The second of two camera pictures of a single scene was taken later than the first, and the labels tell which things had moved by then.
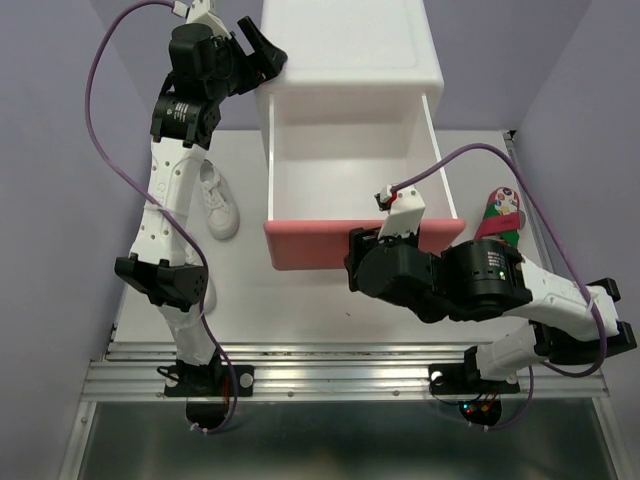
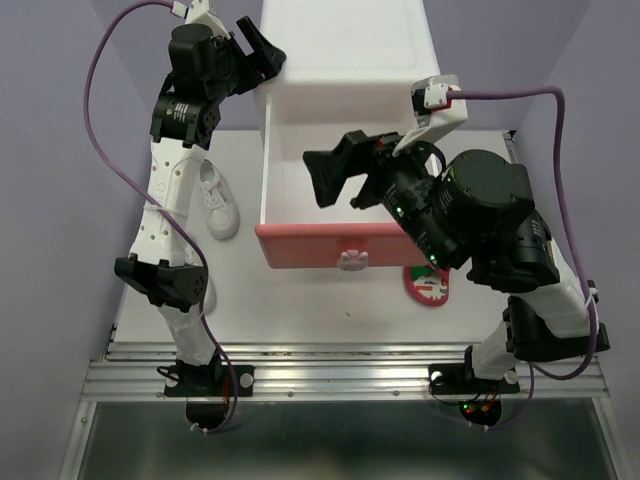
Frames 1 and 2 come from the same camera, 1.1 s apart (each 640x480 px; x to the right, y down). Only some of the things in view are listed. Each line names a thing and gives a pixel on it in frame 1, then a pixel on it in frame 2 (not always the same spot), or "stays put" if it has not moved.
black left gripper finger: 253,35 stays put
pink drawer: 328,157 stays put
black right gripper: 362,241 → 355,157
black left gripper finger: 269,62 stays put
